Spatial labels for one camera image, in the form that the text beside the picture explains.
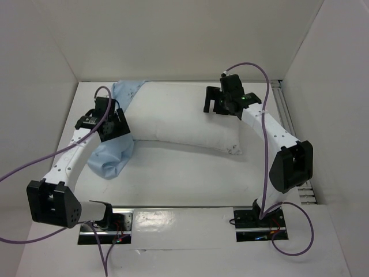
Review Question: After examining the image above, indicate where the light blue pillowcase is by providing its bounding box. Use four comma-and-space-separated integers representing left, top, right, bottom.
87, 80, 146, 180

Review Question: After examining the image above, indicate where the white pillow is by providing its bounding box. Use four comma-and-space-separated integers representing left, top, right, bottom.
125, 82, 242, 155

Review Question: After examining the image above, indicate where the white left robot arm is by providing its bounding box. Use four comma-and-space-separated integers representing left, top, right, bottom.
27, 97, 133, 230

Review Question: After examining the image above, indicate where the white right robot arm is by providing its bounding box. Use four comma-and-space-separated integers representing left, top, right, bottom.
203, 73, 313, 226

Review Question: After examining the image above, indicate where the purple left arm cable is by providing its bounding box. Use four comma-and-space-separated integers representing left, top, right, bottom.
0, 85, 127, 277

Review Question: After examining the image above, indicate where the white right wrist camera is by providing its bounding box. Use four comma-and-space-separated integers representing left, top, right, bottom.
221, 70, 232, 78

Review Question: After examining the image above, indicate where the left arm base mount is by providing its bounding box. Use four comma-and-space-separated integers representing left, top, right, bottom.
77, 207, 134, 245

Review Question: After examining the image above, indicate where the aluminium rail right side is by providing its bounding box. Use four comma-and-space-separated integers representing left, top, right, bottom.
271, 80, 318, 205

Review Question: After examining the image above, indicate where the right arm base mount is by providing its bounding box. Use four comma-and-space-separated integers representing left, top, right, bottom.
229, 207, 289, 242

